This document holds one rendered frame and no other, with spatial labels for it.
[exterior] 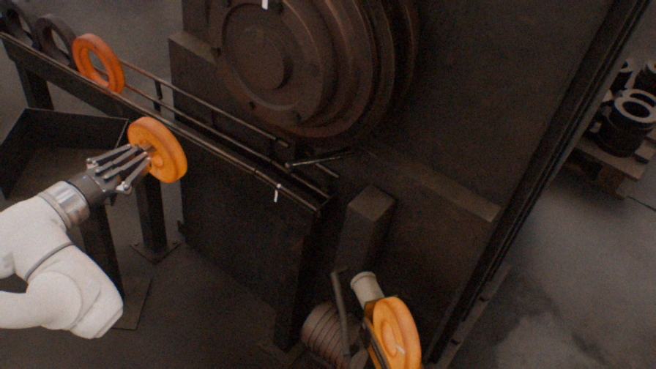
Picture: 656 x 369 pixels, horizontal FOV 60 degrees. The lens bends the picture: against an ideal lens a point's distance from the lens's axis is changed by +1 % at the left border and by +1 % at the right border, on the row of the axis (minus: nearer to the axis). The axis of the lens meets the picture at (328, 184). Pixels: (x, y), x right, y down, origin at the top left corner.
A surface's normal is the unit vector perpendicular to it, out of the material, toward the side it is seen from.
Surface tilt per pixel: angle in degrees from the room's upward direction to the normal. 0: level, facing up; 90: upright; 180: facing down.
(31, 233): 27
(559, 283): 0
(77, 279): 42
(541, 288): 0
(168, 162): 93
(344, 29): 57
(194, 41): 0
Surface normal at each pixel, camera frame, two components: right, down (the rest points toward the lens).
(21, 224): 0.46, -0.39
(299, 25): -0.59, 0.51
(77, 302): 0.51, 0.09
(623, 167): 0.12, -0.70
